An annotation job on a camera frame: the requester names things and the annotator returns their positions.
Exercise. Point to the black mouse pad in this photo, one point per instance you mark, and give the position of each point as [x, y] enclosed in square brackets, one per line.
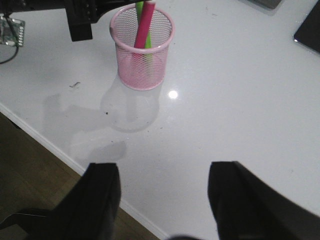
[308, 34]

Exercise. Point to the grey open laptop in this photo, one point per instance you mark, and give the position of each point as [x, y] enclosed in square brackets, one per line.
[267, 4]

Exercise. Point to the green circuit board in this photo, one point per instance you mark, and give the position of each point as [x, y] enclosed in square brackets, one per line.
[12, 32]

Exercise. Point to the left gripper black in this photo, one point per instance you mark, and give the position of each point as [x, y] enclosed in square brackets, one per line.
[81, 14]

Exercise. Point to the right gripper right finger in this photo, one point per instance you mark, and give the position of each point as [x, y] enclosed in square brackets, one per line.
[245, 208]

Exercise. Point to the green marker pen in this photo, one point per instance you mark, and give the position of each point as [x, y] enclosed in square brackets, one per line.
[147, 40]

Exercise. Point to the pink marker pen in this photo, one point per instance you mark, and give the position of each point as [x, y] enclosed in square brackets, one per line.
[143, 27]

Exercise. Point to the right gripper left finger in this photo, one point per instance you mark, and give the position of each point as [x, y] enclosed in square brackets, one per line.
[87, 212]

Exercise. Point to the pink mesh pen holder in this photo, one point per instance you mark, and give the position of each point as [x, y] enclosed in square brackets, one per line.
[142, 34]

